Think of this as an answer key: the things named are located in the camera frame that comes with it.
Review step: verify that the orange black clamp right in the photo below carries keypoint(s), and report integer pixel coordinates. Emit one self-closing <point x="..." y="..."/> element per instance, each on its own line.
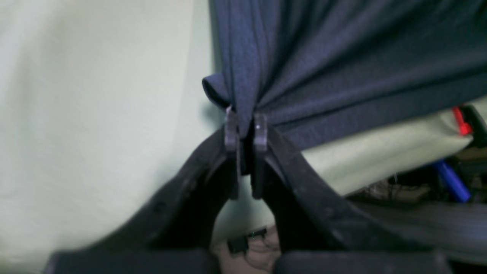
<point x="470" y="122"/>

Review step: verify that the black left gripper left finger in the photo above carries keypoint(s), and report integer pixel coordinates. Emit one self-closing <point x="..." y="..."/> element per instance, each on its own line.
<point x="172" y="232"/>

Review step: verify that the green table cloth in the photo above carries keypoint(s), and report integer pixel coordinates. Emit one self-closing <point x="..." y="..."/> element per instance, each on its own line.
<point x="102" y="103"/>

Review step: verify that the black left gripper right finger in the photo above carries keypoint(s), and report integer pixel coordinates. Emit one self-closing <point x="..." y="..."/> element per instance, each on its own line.
<point x="319" y="231"/>

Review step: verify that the blue clamp handle right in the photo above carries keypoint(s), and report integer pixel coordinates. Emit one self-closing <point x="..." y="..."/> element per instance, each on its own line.
<point x="452" y="181"/>

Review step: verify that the dark navy T-shirt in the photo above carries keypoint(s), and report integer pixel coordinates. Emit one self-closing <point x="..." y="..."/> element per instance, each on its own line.
<point x="321" y="70"/>

